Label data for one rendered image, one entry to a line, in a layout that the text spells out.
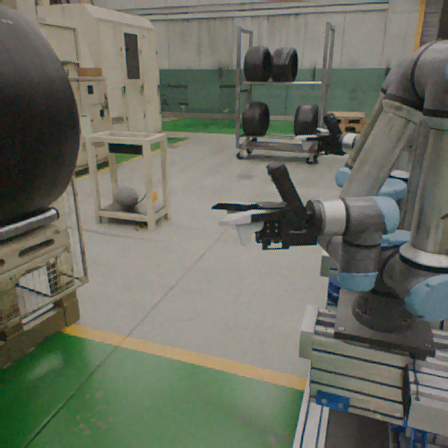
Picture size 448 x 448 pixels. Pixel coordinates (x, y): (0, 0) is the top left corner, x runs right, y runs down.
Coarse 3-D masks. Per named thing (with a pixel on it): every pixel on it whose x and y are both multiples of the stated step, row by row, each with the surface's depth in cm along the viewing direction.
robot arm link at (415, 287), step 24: (432, 48) 75; (432, 72) 72; (432, 96) 72; (432, 120) 73; (432, 144) 75; (432, 168) 76; (432, 192) 77; (432, 216) 78; (432, 240) 79; (408, 264) 82; (432, 264) 79; (408, 288) 83; (432, 288) 79; (432, 312) 82
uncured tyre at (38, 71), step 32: (0, 32) 93; (32, 32) 101; (0, 64) 90; (32, 64) 97; (0, 96) 89; (32, 96) 95; (64, 96) 103; (0, 128) 90; (32, 128) 96; (64, 128) 104; (0, 160) 92; (32, 160) 99; (64, 160) 108; (0, 192) 97; (32, 192) 105
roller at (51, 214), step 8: (48, 208) 123; (24, 216) 116; (32, 216) 117; (40, 216) 119; (48, 216) 121; (56, 216) 123; (0, 224) 110; (8, 224) 111; (16, 224) 112; (24, 224) 114; (32, 224) 116; (40, 224) 119; (0, 232) 108; (8, 232) 110; (16, 232) 112; (0, 240) 109
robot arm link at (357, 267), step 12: (336, 240) 87; (336, 252) 85; (348, 252) 80; (360, 252) 79; (372, 252) 79; (336, 264) 86; (348, 264) 81; (360, 264) 80; (372, 264) 80; (348, 276) 82; (360, 276) 80; (372, 276) 81; (348, 288) 83; (360, 288) 82; (372, 288) 83
